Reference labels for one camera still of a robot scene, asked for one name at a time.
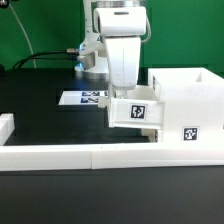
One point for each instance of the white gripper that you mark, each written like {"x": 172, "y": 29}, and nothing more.
{"x": 121, "y": 30}

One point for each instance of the white drawer box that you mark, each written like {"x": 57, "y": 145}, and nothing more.
{"x": 151, "y": 134}
{"x": 140, "y": 108}

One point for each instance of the white drawer cabinet frame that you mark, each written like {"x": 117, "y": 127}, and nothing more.
{"x": 193, "y": 104}

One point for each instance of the white front drawer box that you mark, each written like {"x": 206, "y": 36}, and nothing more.
{"x": 151, "y": 134}

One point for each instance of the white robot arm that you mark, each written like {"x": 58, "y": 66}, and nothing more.
{"x": 93, "y": 40}

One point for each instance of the white marker tag sheet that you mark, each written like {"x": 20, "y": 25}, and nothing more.
{"x": 87, "y": 97}

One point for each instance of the white U-shaped fence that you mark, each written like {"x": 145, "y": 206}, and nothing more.
{"x": 103, "y": 156}

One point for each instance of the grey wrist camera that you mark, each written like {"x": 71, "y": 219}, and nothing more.
{"x": 87, "y": 59}

